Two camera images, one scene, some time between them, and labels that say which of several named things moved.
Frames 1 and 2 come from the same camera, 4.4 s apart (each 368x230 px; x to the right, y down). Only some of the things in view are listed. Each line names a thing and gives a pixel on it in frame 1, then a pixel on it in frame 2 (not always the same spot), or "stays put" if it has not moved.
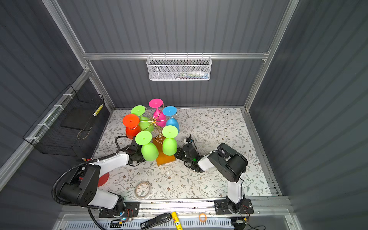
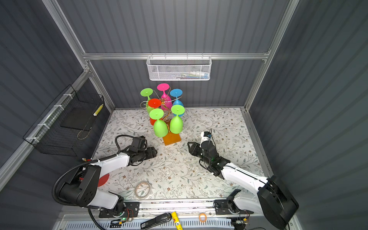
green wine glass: x=169 y=145 → x=176 y=125
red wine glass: x=131 y=121 → x=154 y=103
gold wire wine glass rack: x=158 y=139 → x=171 y=138
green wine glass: x=145 y=124 → x=147 y=92
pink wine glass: x=157 y=103 → x=166 y=103
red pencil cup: x=103 y=179 stays put
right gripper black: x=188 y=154 → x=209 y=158
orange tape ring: x=205 y=218 stays put
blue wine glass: x=170 y=111 → x=177 y=93
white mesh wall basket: x=179 y=68 stays put
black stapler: x=156 y=221 stays put
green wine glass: x=149 y=152 → x=160 y=129
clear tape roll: x=143 y=189 stays put
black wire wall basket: x=63 y=129 stays put
